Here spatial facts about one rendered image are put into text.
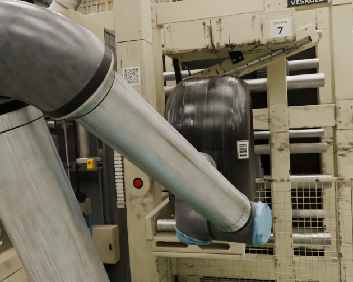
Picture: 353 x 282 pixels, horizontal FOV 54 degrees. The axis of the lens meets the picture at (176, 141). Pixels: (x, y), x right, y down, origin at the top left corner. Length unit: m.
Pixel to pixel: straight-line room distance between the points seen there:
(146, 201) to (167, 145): 0.99
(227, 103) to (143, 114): 0.76
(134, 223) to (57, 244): 1.00
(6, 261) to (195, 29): 1.22
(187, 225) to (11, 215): 0.42
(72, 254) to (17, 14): 0.34
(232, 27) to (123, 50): 0.52
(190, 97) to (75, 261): 0.83
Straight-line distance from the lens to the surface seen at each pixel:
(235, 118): 1.19
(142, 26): 1.50
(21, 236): 0.55
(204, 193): 0.60
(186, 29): 1.72
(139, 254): 1.57
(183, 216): 0.83
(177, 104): 1.25
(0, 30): 0.43
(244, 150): 1.18
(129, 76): 1.48
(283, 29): 1.68
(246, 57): 1.79
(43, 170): 0.52
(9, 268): 1.31
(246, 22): 1.69
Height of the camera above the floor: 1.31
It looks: 3 degrees down
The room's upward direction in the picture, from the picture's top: 3 degrees counter-clockwise
